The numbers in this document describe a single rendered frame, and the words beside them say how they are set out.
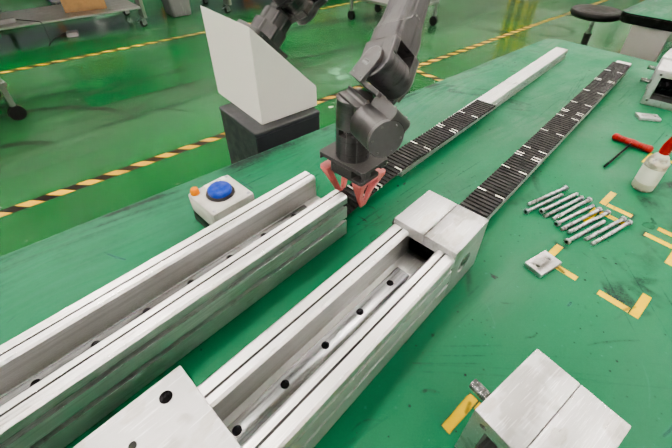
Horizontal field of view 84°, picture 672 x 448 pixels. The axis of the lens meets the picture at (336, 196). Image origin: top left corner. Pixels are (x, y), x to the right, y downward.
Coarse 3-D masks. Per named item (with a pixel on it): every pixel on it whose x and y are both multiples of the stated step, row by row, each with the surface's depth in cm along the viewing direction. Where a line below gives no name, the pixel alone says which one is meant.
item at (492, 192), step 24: (624, 72) 112; (576, 96) 99; (600, 96) 99; (552, 120) 89; (576, 120) 89; (528, 144) 80; (552, 144) 80; (504, 168) 73; (528, 168) 74; (480, 192) 68; (504, 192) 68
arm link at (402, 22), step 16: (400, 0) 57; (416, 0) 56; (384, 16) 58; (400, 16) 55; (416, 16) 56; (384, 32) 55; (400, 32) 54; (416, 32) 56; (368, 48) 56; (384, 48) 54; (400, 48) 56; (416, 48) 57; (384, 64) 52; (400, 64) 54; (416, 64) 57; (368, 80) 55; (384, 80) 54; (400, 80) 55; (400, 96) 57
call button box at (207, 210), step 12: (216, 180) 66; (228, 180) 66; (204, 192) 64; (240, 192) 64; (192, 204) 64; (204, 204) 61; (216, 204) 61; (228, 204) 61; (240, 204) 62; (204, 216) 62; (216, 216) 60
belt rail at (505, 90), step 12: (540, 60) 121; (552, 60) 121; (528, 72) 113; (540, 72) 118; (504, 84) 106; (516, 84) 106; (528, 84) 113; (492, 96) 100; (504, 96) 102; (444, 144) 86; (408, 168) 78
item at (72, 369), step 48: (288, 192) 60; (336, 192) 60; (192, 240) 52; (240, 240) 56; (288, 240) 53; (336, 240) 63; (144, 288) 47; (192, 288) 45; (240, 288) 50; (48, 336) 41; (96, 336) 45; (144, 336) 41; (192, 336) 47; (0, 384) 39; (48, 384) 37; (96, 384) 39; (144, 384) 44; (0, 432) 34; (48, 432) 37
